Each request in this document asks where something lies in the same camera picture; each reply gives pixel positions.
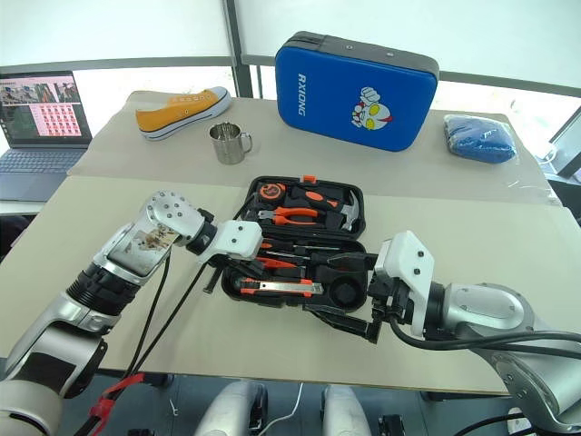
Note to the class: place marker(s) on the stainless steel mug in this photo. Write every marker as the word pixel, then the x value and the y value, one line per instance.
pixel 226 145

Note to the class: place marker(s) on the orange voltage tester pen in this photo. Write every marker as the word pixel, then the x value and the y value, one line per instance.
pixel 272 262

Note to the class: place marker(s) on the black orange tape measure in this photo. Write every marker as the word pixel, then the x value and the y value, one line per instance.
pixel 271 191

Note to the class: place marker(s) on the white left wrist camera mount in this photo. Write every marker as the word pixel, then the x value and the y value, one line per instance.
pixel 238 238

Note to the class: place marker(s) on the black table frame bar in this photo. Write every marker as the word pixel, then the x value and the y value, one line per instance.
pixel 463 396

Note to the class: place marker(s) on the open grey laptop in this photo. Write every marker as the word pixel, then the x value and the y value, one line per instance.
pixel 43 109

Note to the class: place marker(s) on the black framed monitor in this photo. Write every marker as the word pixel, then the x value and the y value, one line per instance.
pixel 567 145

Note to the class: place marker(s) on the dark rounded object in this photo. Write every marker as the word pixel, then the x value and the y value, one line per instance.
pixel 13 238

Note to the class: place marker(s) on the beige paper table cover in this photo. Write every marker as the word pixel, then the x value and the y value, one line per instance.
pixel 318 165
pixel 254 345

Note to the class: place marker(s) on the small black box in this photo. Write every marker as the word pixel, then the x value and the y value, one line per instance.
pixel 391 426

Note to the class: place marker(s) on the yellow canvas sneaker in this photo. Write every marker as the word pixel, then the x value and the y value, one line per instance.
pixel 177 115

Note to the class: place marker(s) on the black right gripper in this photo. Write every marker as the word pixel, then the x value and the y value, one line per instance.
pixel 388 297

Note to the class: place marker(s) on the black orange utility knife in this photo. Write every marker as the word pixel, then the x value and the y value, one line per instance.
pixel 281 286

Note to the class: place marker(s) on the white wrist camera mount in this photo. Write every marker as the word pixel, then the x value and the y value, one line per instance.
pixel 238 238
pixel 408 268

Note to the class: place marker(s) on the blue cloth in plastic bag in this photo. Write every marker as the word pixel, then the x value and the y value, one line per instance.
pixel 481 141

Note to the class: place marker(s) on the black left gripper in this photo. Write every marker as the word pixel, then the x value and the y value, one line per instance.
pixel 236 266

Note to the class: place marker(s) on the black tool case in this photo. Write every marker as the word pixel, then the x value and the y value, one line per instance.
pixel 349 227

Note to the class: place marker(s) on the grey window frame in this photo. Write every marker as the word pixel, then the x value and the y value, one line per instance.
pixel 243 68

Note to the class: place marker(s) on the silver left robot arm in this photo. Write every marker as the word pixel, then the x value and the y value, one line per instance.
pixel 59 327

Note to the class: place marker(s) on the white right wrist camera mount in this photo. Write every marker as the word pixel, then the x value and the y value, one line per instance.
pixel 408 268

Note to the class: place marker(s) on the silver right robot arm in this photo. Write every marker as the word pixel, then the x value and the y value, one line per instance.
pixel 485 309

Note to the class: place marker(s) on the silver rounded robot shape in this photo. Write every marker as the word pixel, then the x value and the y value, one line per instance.
pixel 229 409
pixel 345 413

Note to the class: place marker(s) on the blue RXIONG punching pad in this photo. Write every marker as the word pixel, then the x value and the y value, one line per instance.
pixel 331 95

